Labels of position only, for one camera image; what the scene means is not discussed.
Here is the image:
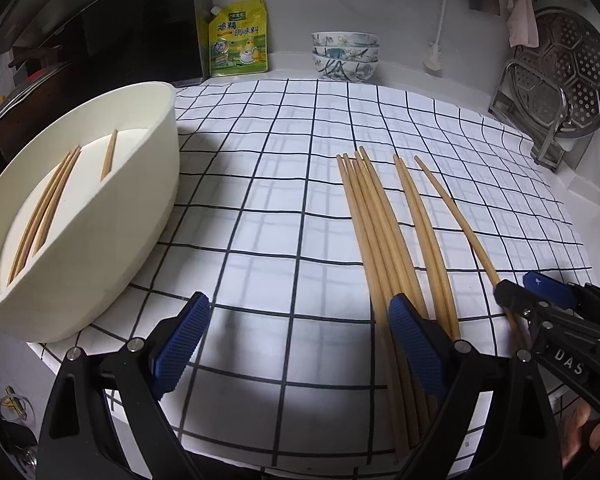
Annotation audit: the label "right human hand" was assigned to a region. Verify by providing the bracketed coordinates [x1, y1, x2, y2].
[560, 399, 600, 468]

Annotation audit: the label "black white checkered cloth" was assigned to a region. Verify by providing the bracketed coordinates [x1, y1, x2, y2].
[35, 79, 593, 479]

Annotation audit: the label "white oval plastic basin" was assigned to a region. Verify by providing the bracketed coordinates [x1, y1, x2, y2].
[0, 81, 180, 342]

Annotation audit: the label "metal rack stand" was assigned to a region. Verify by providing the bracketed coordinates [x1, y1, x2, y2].
[489, 58, 568, 171]

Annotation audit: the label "lone wooden chopstick in basin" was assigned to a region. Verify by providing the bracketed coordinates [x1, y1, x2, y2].
[100, 129, 118, 180]

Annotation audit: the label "round perforated steamer tray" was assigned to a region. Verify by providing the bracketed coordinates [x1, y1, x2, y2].
[512, 6, 600, 139]

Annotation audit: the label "white dish brush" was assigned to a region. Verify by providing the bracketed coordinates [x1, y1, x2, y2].
[422, 0, 448, 75]

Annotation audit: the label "pink hanging cloth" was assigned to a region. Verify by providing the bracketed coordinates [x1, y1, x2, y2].
[506, 0, 540, 48]

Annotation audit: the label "bottom blue floral bowl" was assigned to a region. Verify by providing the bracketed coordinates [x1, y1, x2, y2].
[313, 55, 378, 82]

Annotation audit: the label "blue floral bowl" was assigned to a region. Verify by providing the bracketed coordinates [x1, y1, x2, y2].
[311, 32, 379, 48]
[312, 46, 380, 63]
[313, 55, 378, 82]

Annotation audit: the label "middle blue floral bowl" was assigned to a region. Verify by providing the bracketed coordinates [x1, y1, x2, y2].
[312, 46, 380, 63]

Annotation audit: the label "yellow green seasoning pouch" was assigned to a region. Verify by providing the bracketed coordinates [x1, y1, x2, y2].
[209, 0, 268, 77]

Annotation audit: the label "top blue floral bowl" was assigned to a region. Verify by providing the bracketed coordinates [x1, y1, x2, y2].
[311, 32, 379, 48]

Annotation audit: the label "black range hood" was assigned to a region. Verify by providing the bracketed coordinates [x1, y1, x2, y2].
[0, 0, 211, 86]

